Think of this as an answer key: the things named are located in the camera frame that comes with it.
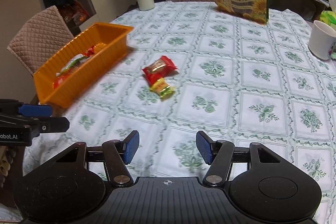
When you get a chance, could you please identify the quilted chair near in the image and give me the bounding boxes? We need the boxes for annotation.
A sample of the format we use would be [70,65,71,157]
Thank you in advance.
[7,6,74,75]

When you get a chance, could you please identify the red candy wrapper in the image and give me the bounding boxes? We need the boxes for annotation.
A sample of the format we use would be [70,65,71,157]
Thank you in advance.
[83,47,95,57]

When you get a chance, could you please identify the red square snack packet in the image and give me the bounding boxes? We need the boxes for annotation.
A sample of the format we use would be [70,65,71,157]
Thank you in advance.
[53,73,70,89]

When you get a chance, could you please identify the white silver snack wrapper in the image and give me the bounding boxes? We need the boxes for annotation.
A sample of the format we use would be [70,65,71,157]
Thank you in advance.
[56,53,86,76]

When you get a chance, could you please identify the red large candy packet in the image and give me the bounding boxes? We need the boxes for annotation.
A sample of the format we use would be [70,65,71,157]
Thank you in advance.
[142,56,178,86]

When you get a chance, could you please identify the white mug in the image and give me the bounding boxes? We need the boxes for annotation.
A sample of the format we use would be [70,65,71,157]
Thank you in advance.
[308,20,335,60]

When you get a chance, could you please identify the orange plastic tray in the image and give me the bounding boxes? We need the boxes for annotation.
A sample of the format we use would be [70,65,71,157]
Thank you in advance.
[34,22,133,109]

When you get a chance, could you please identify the floral white tablecloth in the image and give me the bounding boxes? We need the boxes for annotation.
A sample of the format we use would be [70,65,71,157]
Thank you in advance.
[23,2,335,223]

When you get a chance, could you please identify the green tissue pack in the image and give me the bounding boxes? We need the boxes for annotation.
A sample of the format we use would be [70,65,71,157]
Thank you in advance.
[319,0,336,30]

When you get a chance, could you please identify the yellow green candy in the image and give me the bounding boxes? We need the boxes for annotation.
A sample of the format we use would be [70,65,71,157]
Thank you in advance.
[150,78,175,100]

